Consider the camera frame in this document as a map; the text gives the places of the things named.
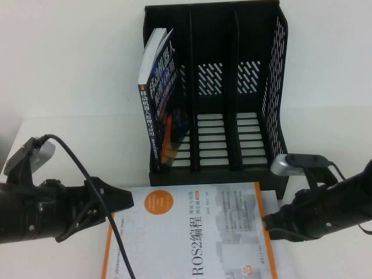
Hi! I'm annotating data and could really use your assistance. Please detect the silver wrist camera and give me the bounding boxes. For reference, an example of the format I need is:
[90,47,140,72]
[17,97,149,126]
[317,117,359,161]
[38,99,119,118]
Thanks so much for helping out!
[4,135,56,187]
[270,153,331,192]

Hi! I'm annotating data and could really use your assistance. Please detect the white orange ROS2 book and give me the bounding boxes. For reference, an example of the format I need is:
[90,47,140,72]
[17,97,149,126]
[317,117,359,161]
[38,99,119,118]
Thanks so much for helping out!
[100,182,280,279]

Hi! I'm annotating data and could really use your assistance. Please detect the white car suspension book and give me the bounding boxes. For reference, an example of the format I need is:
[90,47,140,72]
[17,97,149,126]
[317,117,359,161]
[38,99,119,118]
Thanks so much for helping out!
[259,190,292,279]

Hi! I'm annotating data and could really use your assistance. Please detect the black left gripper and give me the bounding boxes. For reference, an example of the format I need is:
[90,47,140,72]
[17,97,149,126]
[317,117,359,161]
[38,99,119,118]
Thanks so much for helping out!
[37,176,135,244]

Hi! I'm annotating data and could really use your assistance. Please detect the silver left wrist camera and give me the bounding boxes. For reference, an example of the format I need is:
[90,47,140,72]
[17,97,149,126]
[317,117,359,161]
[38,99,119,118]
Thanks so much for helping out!
[4,135,56,187]

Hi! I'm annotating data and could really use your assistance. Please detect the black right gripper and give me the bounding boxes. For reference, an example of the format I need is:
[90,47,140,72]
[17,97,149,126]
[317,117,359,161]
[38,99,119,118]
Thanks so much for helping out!
[262,182,344,242]

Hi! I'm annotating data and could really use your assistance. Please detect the black plastic book stand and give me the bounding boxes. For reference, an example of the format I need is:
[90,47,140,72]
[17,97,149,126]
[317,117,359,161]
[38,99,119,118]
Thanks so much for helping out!
[142,1,291,201]

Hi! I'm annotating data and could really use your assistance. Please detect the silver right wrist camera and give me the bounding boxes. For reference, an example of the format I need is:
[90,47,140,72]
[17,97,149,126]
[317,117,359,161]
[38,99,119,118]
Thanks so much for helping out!
[270,153,331,192]

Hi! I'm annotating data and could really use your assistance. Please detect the short black camera cable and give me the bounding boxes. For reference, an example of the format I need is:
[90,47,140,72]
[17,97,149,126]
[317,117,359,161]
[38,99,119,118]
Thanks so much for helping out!
[327,160,349,183]

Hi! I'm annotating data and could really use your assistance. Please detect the dark blue robotics book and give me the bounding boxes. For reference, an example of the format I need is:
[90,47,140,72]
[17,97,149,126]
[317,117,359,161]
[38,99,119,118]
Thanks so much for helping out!
[136,28,189,175]

